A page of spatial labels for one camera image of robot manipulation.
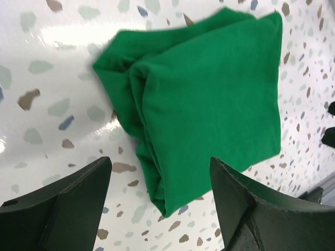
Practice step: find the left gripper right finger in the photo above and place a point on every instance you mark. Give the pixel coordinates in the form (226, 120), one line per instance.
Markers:
(253, 216)

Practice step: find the green t-shirt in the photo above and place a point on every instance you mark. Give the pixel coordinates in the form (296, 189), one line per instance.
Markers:
(190, 94)

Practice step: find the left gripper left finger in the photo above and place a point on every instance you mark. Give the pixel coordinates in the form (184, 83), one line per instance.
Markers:
(63, 215)

